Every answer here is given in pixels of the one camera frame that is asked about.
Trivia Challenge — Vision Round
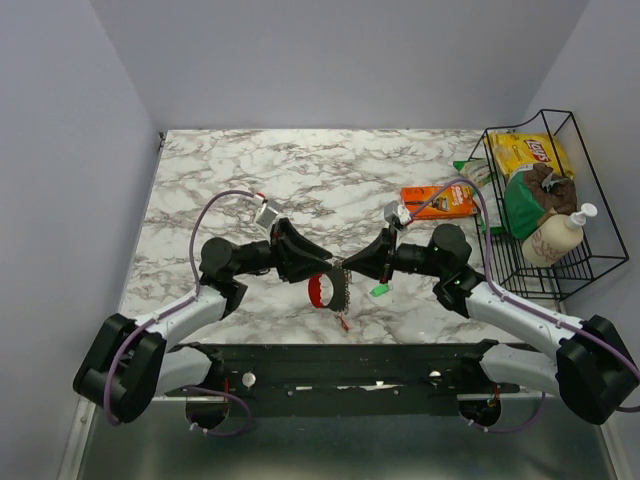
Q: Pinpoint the green key tag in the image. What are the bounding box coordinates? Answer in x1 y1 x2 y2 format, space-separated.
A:
370 284 390 297

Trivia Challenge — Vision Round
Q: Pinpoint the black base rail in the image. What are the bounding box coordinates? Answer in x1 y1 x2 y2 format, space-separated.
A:
185 340 518 425

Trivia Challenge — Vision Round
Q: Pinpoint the red handled steel key organizer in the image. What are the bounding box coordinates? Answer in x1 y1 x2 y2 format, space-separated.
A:
307 264 351 332

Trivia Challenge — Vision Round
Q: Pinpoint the orange razor box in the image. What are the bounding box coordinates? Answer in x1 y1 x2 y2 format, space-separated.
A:
401 184 477 220

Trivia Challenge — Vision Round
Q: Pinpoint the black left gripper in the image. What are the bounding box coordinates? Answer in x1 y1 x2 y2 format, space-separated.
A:
231 217 332 283

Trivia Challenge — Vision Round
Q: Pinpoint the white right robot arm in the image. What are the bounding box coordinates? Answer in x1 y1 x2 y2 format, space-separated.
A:
342 224 639 425

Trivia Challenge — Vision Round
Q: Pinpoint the yellow chips bag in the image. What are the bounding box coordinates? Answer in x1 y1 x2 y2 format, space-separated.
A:
484 132 575 179

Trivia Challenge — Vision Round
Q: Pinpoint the white green snack bag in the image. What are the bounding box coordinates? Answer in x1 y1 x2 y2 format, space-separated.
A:
452 158 504 235

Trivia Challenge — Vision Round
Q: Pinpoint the cream lotion pump bottle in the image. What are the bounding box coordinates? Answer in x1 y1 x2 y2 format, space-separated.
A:
522 203 598 268

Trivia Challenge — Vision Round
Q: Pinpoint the black wire rack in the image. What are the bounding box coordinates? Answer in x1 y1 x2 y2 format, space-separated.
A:
469 109 629 301

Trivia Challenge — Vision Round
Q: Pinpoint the brown crumpled bag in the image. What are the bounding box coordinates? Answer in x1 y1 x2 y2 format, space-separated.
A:
526 163 578 215

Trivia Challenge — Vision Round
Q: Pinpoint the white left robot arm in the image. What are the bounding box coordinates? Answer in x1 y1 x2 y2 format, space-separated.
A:
72 218 332 423

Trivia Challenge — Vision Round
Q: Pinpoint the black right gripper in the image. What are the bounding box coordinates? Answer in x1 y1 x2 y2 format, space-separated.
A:
342 225 446 285

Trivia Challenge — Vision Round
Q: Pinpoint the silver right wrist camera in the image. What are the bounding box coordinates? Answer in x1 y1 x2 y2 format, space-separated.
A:
383 200 413 230

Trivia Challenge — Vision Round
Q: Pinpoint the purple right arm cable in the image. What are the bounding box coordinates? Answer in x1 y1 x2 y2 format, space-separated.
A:
399 178 640 434

